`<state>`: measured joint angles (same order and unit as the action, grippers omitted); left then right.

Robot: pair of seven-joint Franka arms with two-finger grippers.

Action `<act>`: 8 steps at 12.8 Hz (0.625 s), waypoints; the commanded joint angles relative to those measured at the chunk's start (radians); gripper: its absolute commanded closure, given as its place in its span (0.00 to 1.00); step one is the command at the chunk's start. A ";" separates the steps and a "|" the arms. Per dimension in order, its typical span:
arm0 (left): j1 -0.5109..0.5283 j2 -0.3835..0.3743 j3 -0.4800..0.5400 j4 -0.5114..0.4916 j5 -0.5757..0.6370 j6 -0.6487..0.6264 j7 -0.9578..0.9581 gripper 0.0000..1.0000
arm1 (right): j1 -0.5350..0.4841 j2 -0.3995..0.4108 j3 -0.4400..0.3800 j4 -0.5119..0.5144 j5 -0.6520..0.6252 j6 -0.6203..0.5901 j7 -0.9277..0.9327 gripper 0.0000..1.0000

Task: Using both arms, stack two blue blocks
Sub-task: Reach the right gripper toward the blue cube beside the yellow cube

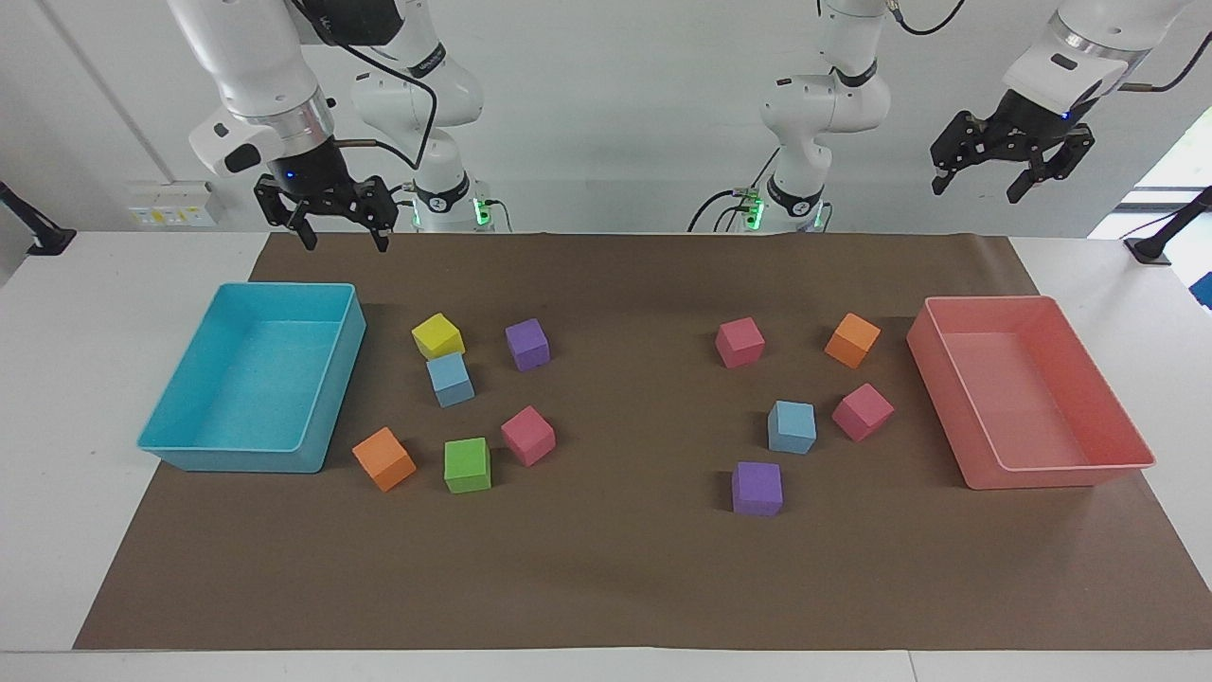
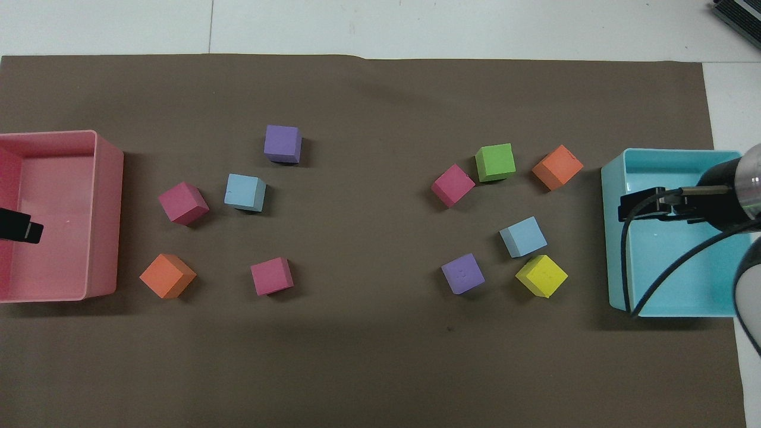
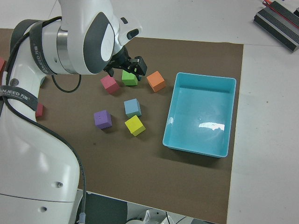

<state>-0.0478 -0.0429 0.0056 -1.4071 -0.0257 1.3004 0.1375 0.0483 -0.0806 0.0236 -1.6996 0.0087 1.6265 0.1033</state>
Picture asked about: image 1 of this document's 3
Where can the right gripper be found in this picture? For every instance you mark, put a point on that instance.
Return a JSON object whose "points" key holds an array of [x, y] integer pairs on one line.
{"points": [[308, 170]]}

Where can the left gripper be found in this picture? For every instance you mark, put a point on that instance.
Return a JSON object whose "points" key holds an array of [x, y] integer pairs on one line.
{"points": [[1027, 118]]}

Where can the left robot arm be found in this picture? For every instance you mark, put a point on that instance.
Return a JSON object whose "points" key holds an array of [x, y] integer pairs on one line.
{"points": [[824, 104]]}

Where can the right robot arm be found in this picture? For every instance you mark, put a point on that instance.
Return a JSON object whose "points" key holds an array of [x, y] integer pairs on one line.
{"points": [[251, 57]]}

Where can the yellow block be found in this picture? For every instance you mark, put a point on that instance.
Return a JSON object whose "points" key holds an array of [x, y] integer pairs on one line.
{"points": [[437, 336]]}

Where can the black stand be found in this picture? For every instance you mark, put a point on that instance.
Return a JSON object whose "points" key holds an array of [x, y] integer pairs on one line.
{"points": [[1160, 242], [43, 237]]}

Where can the blue plastic bin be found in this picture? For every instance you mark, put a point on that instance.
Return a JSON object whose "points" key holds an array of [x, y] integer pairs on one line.
{"points": [[251, 379]]}

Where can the light blue block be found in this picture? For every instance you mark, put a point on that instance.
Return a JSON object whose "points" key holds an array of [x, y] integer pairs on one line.
{"points": [[792, 427], [451, 381]]}

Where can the purple block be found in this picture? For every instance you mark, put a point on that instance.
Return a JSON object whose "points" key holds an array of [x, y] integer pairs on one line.
{"points": [[527, 345], [757, 489]]}

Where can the pink plastic bin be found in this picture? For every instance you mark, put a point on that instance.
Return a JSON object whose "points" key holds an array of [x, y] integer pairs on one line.
{"points": [[1027, 398]]}

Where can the orange block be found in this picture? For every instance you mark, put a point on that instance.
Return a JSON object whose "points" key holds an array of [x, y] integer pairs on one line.
{"points": [[384, 459], [852, 341]]}

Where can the green block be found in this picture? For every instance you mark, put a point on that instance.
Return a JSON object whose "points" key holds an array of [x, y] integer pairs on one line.
{"points": [[468, 465]]}

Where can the pink block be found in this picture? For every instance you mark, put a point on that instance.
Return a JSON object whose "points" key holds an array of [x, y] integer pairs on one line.
{"points": [[739, 343], [528, 436], [864, 412]]}

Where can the white wall socket strip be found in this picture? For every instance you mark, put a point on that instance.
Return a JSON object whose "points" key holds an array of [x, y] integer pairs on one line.
{"points": [[170, 208]]}

